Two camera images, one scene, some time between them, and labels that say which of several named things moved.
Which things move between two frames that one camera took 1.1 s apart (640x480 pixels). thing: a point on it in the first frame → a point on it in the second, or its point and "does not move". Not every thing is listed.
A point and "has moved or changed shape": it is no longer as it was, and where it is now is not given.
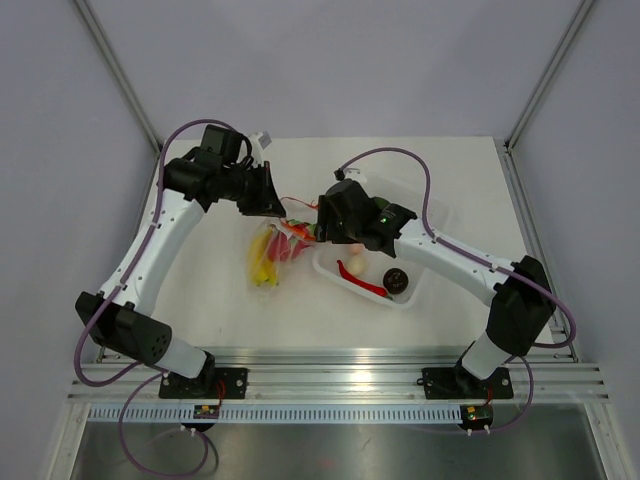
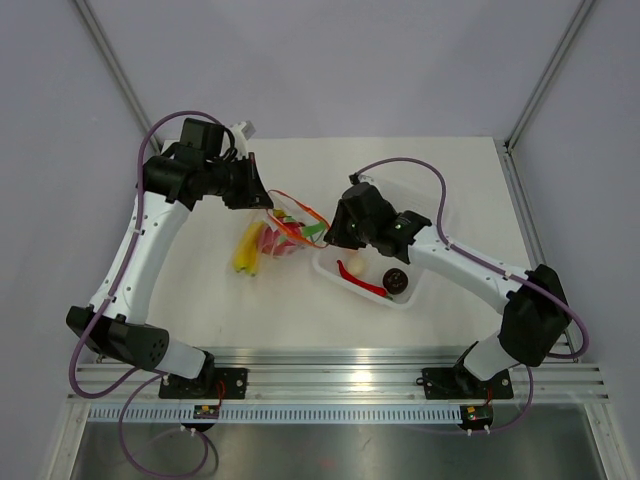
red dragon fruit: (292, 241) has moved or changed shape
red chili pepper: (362, 284) does not move
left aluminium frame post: (121, 70) does not move
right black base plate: (459, 383) does not move
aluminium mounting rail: (340, 376) does not move
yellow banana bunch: (262, 267) → (247, 254)
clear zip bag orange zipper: (275, 247) has moved or changed shape
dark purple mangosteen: (395, 280) does not move
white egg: (356, 264) does not move
